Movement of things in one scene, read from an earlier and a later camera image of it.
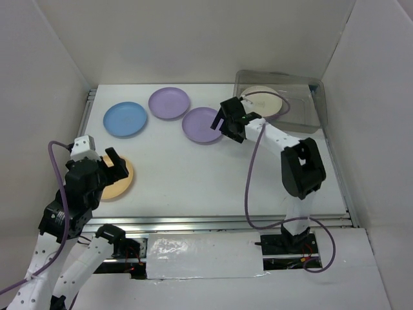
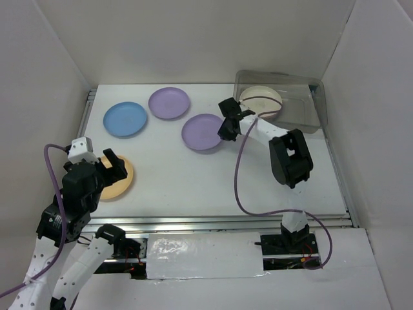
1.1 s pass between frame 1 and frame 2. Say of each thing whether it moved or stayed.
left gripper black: stayed
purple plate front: moved
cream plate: stayed
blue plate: stayed
